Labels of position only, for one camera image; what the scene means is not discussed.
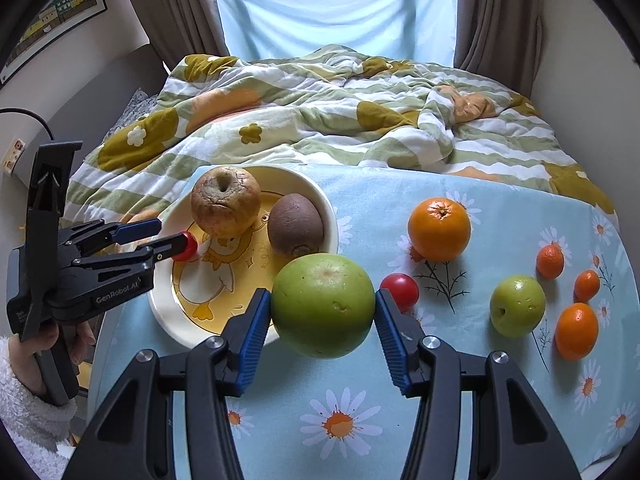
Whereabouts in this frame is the red cherry tomato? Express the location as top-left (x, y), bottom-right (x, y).
top-left (172, 231), bottom-right (198, 262)
top-left (380, 273), bottom-right (420, 313)

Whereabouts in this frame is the small green apple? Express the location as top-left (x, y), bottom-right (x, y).
top-left (489, 274), bottom-right (547, 338)

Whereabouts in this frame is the medium orange tangerine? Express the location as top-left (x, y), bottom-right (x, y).
top-left (554, 302), bottom-right (599, 362)

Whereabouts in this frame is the small tangerine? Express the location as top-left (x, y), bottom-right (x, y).
top-left (574, 270), bottom-right (600, 302)
top-left (536, 243), bottom-right (564, 280)

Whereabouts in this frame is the large green apple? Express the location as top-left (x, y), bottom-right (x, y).
top-left (271, 254), bottom-right (375, 360)

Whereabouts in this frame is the large orange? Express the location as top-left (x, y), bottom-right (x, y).
top-left (408, 197), bottom-right (471, 262)

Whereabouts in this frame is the white fuzzy sleeve forearm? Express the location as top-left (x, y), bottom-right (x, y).
top-left (1, 337), bottom-right (77, 479)

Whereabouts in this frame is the person's left hand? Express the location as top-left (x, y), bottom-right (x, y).
top-left (9, 322), bottom-right (96, 396)

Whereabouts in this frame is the white duck-print bowl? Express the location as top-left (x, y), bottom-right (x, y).
top-left (149, 166), bottom-right (338, 348)

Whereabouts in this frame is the grey bed headboard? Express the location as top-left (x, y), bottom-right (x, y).
top-left (19, 43), bottom-right (170, 187)

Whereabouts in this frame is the wrinkled brown apple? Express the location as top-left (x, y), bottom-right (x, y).
top-left (190, 166), bottom-right (260, 238)

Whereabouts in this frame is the patterned grey pillow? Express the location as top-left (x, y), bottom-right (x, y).
top-left (103, 88), bottom-right (157, 142)

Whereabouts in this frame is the light blue daisy tablecloth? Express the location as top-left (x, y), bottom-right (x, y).
top-left (66, 164), bottom-right (639, 479)

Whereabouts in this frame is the brown kiwi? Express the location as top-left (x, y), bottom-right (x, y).
top-left (267, 193), bottom-right (324, 257)

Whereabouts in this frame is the framed building picture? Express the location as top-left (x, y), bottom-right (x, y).
top-left (1, 0), bottom-right (107, 84)

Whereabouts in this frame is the left brown curtain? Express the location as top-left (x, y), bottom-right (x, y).
top-left (130, 0), bottom-right (229, 68)

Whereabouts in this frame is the brown curtain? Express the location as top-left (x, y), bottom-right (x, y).
top-left (130, 0), bottom-right (229, 68)
top-left (454, 0), bottom-right (542, 96)

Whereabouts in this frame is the green striped floral duvet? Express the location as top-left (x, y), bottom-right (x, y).
top-left (63, 44), bottom-right (615, 223)

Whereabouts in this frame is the light blue window cloth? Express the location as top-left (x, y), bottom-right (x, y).
top-left (217, 0), bottom-right (458, 66)

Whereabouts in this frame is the right brown curtain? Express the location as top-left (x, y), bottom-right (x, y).
top-left (454, 0), bottom-right (542, 96)

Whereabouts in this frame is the white wall socket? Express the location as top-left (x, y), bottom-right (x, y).
top-left (2, 138), bottom-right (26, 176)

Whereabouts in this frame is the black cable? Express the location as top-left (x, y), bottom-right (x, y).
top-left (0, 106), bottom-right (56, 141)

